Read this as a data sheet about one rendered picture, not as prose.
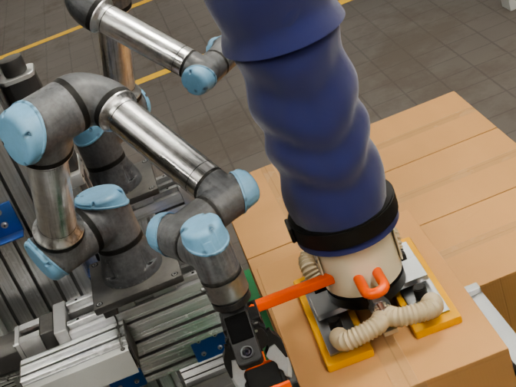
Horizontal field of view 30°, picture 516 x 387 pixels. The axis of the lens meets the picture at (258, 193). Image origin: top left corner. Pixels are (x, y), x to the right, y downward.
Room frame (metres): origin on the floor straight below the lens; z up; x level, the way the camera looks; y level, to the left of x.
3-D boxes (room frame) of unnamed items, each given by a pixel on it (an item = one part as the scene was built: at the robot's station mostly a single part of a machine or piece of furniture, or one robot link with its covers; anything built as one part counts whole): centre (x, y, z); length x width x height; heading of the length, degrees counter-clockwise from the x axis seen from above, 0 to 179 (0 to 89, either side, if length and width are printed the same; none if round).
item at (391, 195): (1.71, -0.15, 1.19); 0.23 x 0.23 x 0.04
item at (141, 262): (2.06, 0.35, 1.09); 0.15 x 0.15 x 0.10
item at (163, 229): (1.52, 0.15, 1.38); 0.11 x 0.11 x 0.08; 32
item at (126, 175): (2.55, 0.37, 1.09); 0.15 x 0.15 x 0.10
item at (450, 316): (1.71, -0.25, 0.97); 0.34 x 0.10 x 0.05; 0
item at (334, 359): (1.70, -0.06, 0.97); 0.34 x 0.10 x 0.05; 0
